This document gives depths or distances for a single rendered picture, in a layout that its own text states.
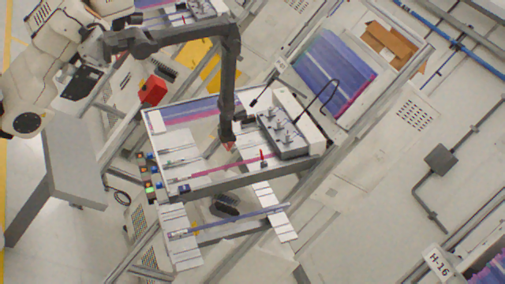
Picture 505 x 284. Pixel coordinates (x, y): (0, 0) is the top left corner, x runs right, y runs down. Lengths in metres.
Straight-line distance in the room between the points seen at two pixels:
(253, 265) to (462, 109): 1.93
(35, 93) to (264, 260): 1.45
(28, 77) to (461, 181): 2.75
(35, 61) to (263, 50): 2.08
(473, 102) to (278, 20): 1.46
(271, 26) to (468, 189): 1.70
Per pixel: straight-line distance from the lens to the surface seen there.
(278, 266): 2.91
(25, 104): 2.09
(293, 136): 2.47
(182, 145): 2.58
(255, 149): 2.51
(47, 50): 2.00
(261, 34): 3.72
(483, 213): 1.96
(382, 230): 3.94
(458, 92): 4.04
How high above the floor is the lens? 1.76
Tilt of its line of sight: 17 degrees down
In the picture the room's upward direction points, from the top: 40 degrees clockwise
